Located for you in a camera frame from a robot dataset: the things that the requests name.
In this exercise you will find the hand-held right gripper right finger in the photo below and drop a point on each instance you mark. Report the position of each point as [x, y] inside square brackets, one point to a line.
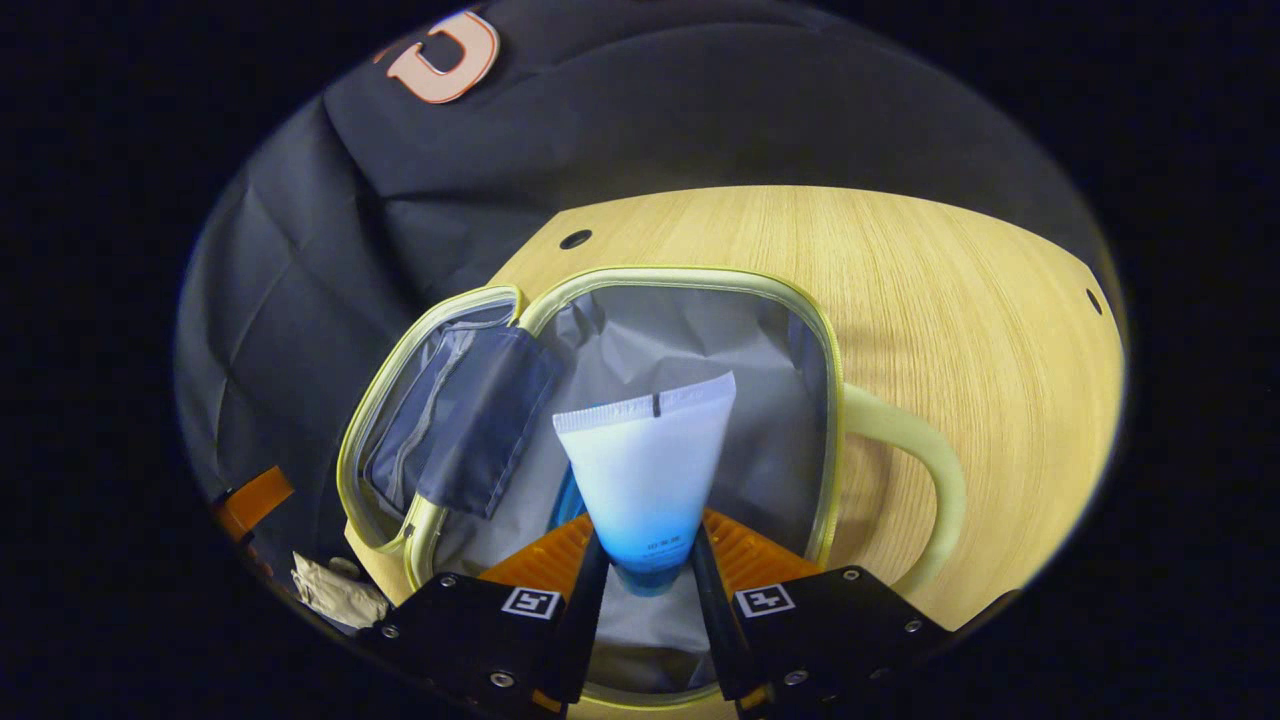
[715, 620]

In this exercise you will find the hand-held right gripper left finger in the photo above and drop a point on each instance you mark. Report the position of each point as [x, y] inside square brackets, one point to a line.
[585, 620]

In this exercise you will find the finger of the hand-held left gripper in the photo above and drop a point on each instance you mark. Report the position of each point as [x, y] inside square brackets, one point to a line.
[252, 500]

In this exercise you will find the blue squeeze tube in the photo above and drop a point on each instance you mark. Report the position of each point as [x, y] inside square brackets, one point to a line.
[650, 470]

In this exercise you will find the cream suitcase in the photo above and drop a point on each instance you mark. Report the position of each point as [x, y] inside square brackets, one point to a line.
[690, 340]

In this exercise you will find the beige crumpled cloth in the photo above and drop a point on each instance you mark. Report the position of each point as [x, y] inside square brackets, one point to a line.
[335, 592]

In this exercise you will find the black backdrop cloth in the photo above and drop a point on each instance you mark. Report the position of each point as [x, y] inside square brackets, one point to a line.
[400, 180]

